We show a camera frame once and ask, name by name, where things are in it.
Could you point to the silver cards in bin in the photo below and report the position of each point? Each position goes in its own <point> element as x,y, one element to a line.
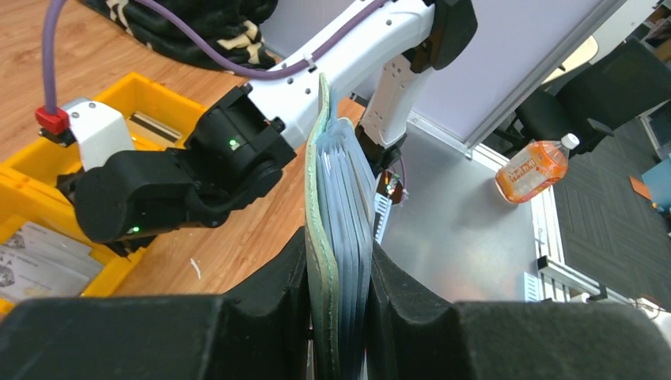
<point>37,262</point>

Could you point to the aluminium frame post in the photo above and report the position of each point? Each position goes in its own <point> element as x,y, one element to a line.
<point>525,41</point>

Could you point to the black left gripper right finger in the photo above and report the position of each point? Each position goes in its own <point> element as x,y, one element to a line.
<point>412,333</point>

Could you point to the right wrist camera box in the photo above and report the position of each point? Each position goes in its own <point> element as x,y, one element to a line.
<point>99,130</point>

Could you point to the black office chair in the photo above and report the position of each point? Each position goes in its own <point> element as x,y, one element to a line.
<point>592,105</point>

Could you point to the yellow right plastic bin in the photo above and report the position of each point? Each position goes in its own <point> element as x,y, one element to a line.
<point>135,93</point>

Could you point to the mint green leather card holder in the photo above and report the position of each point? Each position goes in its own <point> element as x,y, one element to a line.
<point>339,215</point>

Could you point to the yellow left plastic bin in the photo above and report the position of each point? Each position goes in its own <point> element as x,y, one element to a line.
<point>116,270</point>

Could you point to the yellow middle plastic bin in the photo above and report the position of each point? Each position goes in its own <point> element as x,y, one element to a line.
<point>28,192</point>

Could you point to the striped beige cards in bin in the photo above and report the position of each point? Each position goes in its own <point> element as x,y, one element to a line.
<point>153,130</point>

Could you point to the orange drink bottle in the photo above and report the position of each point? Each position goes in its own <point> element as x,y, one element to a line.
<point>534,168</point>

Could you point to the yellow plastic bin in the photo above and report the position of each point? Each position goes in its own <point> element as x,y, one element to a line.
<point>116,270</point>
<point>28,192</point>
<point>135,93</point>

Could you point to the black floral blanket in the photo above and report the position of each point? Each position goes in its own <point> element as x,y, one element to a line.
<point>231,28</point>

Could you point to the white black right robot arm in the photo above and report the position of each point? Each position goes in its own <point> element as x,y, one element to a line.
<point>124,197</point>

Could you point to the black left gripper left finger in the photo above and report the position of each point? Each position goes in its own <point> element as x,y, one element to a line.
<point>256,330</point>

